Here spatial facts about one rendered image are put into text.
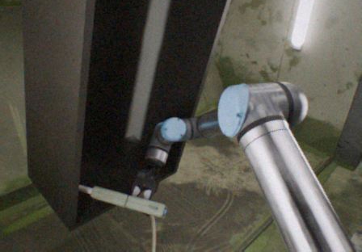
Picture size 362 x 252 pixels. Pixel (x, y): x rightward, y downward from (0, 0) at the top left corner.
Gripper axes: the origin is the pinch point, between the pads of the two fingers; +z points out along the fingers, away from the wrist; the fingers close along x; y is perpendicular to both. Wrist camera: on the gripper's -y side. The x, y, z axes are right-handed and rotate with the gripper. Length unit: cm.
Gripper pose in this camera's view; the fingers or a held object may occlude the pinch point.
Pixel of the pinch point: (136, 207)
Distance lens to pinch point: 130.0
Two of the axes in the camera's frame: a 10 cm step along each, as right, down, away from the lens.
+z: -2.9, 8.8, -3.8
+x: -9.4, -2.0, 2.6
